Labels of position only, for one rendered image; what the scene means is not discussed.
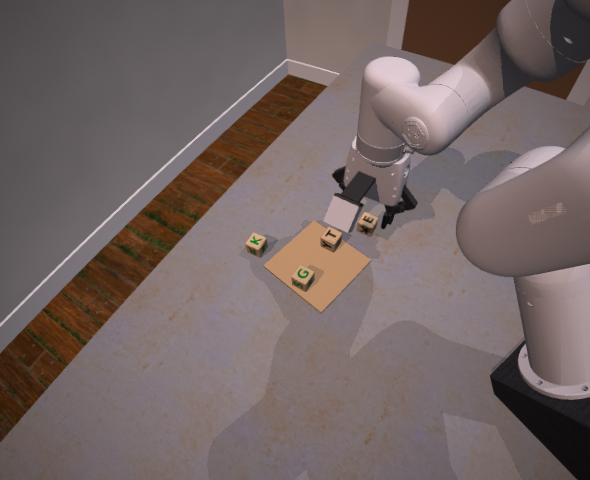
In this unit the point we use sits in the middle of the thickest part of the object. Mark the tan flat mat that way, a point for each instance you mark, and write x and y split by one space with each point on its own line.
333 271

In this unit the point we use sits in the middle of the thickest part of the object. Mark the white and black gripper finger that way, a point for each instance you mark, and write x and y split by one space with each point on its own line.
338 175
409 203

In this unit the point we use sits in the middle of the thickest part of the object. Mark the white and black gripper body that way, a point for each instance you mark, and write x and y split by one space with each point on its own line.
387 188

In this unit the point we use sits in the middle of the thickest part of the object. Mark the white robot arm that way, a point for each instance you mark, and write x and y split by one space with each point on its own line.
537 222

